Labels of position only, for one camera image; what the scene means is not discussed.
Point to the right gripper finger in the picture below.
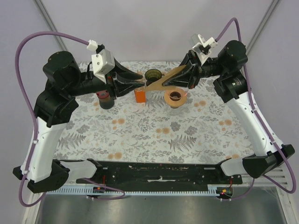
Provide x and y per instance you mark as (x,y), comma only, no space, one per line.
(181,76)
(186,62)

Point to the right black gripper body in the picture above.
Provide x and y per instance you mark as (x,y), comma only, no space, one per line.
(197,70)

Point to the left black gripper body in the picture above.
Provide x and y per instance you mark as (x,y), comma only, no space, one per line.
(110,79)

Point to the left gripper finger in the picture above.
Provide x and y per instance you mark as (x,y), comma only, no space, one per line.
(125,72)
(122,89)

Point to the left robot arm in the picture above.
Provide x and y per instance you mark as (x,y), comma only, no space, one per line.
(53,110)

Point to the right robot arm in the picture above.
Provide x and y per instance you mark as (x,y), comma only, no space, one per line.
(232,87)

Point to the orange coffee filter box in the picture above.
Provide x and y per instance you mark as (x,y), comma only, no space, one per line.
(140,95)

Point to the green glass coffee dripper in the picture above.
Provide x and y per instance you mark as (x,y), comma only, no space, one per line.
(152,75)

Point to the red capped dark bottle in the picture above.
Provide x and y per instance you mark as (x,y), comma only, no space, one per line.
(105,101)

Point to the floral tablecloth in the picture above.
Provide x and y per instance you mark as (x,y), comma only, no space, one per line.
(203,130)

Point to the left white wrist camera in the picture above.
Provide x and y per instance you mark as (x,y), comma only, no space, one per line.
(102,61)

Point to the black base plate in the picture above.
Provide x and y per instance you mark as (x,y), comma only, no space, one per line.
(161,176)

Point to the aluminium frame rail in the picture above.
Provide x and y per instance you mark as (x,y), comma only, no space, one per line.
(49,22)

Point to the white cable duct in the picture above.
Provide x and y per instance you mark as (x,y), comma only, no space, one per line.
(89,189)

